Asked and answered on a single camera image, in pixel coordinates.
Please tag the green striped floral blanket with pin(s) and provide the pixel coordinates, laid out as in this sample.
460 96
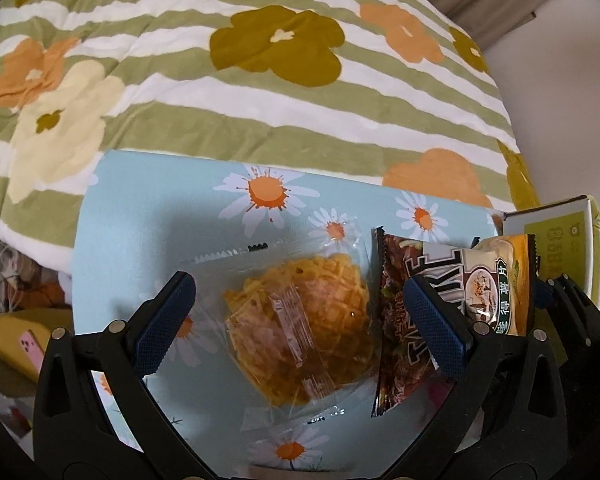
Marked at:
230 60

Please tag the clear fried noodle cake packet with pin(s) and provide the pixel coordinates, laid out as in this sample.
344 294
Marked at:
300 320

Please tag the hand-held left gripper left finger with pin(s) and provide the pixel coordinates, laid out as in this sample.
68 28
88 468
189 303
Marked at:
165 332

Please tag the yellow cushion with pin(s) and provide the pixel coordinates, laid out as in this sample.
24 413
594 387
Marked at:
10 332

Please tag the light blue daisy tablecloth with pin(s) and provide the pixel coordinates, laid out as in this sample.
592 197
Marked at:
145 220

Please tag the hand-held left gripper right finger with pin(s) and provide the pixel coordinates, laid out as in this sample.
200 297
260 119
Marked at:
436 332

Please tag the brown snack packet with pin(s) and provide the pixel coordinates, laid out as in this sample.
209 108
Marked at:
485 280

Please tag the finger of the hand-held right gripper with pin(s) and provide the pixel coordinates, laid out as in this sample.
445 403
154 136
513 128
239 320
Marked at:
577 300

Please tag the yellow-green cardboard box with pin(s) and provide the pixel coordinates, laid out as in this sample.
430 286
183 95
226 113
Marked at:
570 230

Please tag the pink phone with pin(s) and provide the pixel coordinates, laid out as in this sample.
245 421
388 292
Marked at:
32 349

